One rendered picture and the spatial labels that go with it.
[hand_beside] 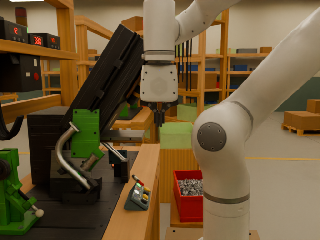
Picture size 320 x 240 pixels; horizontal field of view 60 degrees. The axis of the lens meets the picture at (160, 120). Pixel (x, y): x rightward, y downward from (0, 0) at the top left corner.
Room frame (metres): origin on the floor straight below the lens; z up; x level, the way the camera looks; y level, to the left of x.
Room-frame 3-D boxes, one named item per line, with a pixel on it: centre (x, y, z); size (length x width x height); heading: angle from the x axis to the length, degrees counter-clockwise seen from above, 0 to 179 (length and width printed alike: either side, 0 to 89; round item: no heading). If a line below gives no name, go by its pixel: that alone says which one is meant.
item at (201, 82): (4.74, -0.04, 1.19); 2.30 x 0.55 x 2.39; 37
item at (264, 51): (9.67, -2.25, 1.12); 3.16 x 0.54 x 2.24; 86
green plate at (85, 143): (1.20, 0.32, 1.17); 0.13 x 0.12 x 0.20; 177
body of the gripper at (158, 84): (0.77, 0.00, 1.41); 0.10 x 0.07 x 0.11; 87
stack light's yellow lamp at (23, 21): (1.41, 0.67, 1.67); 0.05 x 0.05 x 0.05
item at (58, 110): (1.39, 0.51, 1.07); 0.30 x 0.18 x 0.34; 177
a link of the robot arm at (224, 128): (0.66, -0.15, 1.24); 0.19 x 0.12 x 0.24; 152
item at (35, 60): (1.18, 0.59, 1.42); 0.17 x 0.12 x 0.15; 177
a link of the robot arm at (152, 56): (0.77, 0.00, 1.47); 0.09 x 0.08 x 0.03; 87
